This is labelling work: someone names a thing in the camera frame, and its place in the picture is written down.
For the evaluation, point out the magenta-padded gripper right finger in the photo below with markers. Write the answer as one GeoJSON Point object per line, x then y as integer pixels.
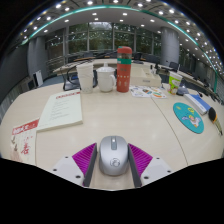
{"type": "Point", "coordinates": [151, 166]}

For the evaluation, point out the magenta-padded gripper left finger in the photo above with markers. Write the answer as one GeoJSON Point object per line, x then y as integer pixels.
{"type": "Point", "coordinates": [75, 165]}

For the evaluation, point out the silver computer mouse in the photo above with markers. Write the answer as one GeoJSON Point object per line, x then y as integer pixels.
{"type": "Point", "coordinates": [113, 155]}

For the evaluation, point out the round teal cartoon mouse pad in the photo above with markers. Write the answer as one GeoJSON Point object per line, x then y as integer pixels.
{"type": "Point", "coordinates": [188, 117]}

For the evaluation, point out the red and white leaflet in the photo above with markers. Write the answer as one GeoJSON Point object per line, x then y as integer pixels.
{"type": "Point", "coordinates": [25, 140]}

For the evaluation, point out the white paper booklet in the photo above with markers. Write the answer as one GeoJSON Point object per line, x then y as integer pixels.
{"type": "Point", "coordinates": [63, 110]}

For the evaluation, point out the colourful sticker sheet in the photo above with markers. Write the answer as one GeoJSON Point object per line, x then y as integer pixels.
{"type": "Point", "coordinates": [146, 91]}

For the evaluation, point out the blue and white book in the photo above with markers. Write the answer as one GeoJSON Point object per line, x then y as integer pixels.
{"type": "Point", "coordinates": [197, 103]}

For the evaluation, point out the black handheld microphone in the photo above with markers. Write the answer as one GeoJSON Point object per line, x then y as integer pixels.
{"type": "Point", "coordinates": [212, 115]}

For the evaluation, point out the green printed paper cup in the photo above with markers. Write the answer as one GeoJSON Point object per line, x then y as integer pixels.
{"type": "Point", "coordinates": [174, 83]}

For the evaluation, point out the white cardboard box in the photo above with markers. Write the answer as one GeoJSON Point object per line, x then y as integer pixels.
{"type": "Point", "coordinates": [146, 80]}

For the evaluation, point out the white lidded mug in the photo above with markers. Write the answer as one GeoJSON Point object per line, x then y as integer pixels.
{"type": "Point", "coordinates": [105, 80]}

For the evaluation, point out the red thermos bottle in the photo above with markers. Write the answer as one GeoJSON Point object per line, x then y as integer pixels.
{"type": "Point", "coordinates": [124, 71]}

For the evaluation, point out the dark office chairs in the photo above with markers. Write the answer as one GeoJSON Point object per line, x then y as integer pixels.
{"type": "Point", "coordinates": [173, 65]}

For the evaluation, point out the long curved conference desk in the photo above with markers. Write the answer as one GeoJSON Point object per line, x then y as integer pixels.
{"type": "Point", "coordinates": [110, 62]}

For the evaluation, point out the ceiling lights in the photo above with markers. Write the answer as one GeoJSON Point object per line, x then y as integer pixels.
{"type": "Point", "coordinates": [123, 14]}

